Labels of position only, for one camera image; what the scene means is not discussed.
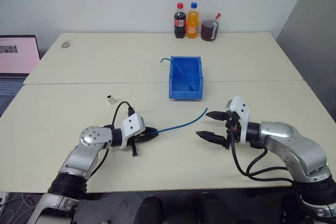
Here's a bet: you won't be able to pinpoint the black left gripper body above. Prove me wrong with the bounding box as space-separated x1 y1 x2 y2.
127 132 148 158

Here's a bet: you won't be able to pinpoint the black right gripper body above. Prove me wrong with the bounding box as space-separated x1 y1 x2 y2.
222 112 243 151

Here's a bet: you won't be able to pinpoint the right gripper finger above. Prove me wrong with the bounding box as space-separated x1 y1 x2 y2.
196 130 227 149
205 111 229 123

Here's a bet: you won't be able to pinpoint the blue cable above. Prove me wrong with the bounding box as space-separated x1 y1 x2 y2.
156 107 208 133
160 57 195 92

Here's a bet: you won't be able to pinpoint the blue plastic bin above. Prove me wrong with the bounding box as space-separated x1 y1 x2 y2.
167 56 206 102

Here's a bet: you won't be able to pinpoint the dark rounded shape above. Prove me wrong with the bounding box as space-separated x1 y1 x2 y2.
136 195 164 224
193 191 238 224

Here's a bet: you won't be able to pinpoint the clear pitcher dark red liquid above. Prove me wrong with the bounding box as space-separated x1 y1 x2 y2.
201 11 223 42

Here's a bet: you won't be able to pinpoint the orange soda bottle blue cap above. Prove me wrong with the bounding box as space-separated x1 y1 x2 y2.
186 2 200 39

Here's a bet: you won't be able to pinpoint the cola bottle red cap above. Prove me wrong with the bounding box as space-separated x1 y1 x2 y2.
173 2 187 39

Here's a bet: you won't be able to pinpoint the grey partition panel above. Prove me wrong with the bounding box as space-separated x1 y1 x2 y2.
272 0 336 126

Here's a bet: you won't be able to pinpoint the open laptop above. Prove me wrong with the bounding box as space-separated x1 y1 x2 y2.
0 34 41 118

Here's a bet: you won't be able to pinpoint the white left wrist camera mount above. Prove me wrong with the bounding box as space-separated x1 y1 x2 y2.
119 114 146 151

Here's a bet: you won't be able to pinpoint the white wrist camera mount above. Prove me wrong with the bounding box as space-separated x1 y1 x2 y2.
119 114 146 151
226 95 251 145

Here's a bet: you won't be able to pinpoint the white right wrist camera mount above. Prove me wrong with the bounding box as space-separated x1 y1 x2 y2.
226 95 251 145

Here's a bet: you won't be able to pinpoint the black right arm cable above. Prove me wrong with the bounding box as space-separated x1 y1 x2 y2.
230 125 298 183

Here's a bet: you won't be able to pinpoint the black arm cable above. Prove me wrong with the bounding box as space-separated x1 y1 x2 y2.
85 100 136 183
230 125 298 183

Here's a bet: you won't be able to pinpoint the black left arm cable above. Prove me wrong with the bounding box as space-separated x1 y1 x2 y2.
85 100 136 183

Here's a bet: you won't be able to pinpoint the white floor cables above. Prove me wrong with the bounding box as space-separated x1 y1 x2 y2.
0 191 43 224

